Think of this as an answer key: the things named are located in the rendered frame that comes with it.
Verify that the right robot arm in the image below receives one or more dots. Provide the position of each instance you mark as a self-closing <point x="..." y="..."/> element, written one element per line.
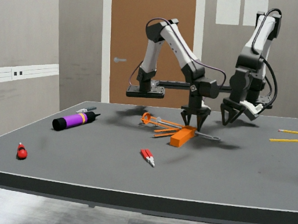
<point x="194" y="73"/>

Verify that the red and black screwdriver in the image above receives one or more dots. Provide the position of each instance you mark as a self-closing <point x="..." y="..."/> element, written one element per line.
<point x="22" y="153"/>

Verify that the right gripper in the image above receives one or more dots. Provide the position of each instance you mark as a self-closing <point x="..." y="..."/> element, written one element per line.
<point x="196" y="107"/>

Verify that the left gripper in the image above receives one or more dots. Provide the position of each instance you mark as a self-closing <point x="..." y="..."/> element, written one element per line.
<point x="236" y="101"/>

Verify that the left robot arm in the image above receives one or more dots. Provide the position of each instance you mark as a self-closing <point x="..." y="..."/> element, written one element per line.
<point x="249" y="59"/>

